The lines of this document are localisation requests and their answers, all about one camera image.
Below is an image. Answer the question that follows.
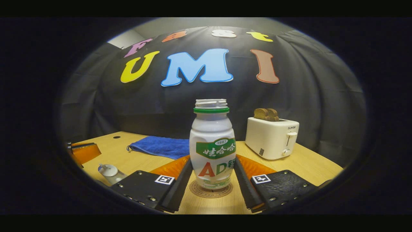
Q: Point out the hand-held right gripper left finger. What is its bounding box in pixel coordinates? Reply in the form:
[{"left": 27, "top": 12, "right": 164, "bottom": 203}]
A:
[{"left": 109, "top": 155, "right": 193, "bottom": 213}]

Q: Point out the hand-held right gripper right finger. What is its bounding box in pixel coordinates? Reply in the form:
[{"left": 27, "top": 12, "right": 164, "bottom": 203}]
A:
[{"left": 233, "top": 155, "right": 319, "bottom": 213}]

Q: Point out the round cork coaster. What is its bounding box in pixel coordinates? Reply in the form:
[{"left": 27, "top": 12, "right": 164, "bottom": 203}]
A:
[{"left": 189, "top": 179, "right": 233, "bottom": 198}]

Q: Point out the white ceramic teacup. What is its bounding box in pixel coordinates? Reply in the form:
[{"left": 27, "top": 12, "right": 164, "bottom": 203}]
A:
[{"left": 106, "top": 172, "right": 128, "bottom": 186}]

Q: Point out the white water bottle green label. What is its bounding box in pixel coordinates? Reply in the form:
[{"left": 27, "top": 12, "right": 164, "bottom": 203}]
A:
[{"left": 189, "top": 99, "right": 237, "bottom": 190}]

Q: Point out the blue towel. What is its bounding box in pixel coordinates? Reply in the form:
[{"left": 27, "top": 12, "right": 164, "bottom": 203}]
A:
[{"left": 126, "top": 136, "right": 190, "bottom": 160}]

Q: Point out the white toaster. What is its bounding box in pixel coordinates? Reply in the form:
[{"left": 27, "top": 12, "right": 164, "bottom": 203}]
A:
[{"left": 245, "top": 117, "right": 300, "bottom": 160}]

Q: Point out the black backdrop cloth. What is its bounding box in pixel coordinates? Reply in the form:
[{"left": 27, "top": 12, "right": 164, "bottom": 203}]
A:
[{"left": 60, "top": 26, "right": 367, "bottom": 168}]

